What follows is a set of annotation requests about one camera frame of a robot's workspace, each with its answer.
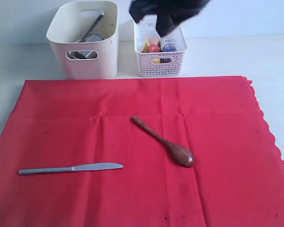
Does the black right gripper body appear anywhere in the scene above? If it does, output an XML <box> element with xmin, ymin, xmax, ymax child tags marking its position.
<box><xmin>158</xmin><ymin>0</ymin><xmax>210</xmax><ymax>21</ymax></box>

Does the brown egg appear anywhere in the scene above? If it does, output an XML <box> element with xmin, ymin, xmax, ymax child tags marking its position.
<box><xmin>149</xmin><ymin>38</ymin><xmax>160</xmax><ymax>46</ymax></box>

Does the blue white milk carton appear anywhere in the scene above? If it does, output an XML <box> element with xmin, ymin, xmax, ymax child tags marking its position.
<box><xmin>160</xmin><ymin>38</ymin><xmax>177</xmax><ymax>63</ymax></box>

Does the red sausage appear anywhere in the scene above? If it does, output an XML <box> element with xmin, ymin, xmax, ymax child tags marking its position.
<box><xmin>148</xmin><ymin>44</ymin><xmax>160</xmax><ymax>52</ymax></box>

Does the yellow cheese wedge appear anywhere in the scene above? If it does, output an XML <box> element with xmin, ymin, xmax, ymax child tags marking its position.
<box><xmin>140</xmin><ymin>39</ymin><xmax>150</xmax><ymax>53</ymax></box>

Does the dark wooden chopstick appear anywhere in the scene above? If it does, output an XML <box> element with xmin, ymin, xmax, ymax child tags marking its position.
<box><xmin>81</xmin><ymin>14</ymin><xmax>104</xmax><ymax>42</ymax></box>
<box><xmin>80</xmin><ymin>15</ymin><xmax>102</xmax><ymax>43</ymax></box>

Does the stainless steel cup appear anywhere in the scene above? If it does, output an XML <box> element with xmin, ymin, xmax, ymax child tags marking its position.
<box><xmin>69</xmin><ymin>33</ymin><xmax>104</xmax><ymax>60</ymax></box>

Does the brown wooden spoon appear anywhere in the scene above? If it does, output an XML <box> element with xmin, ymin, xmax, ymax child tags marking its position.
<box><xmin>132</xmin><ymin>116</ymin><xmax>195</xmax><ymax>168</ymax></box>

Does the white perforated plastic basket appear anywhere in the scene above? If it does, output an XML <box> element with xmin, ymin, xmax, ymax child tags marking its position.
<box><xmin>134</xmin><ymin>17</ymin><xmax>188</xmax><ymax>77</ymax></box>

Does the cream plastic tub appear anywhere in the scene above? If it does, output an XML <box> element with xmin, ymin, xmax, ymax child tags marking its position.
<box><xmin>46</xmin><ymin>0</ymin><xmax>118</xmax><ymax>79</ymax></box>

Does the silver table knife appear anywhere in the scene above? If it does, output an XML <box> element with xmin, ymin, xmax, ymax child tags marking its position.
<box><xmin>18</xmin><ymin>163</ymin><xmax>124</xmax><ymax>175</ymax></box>

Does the red tablecloth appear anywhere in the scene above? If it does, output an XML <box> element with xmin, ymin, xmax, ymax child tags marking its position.
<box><xmin>0</xmin><ymin>76</ymin><xmax>284</xmax><ymax>227</ymax></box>

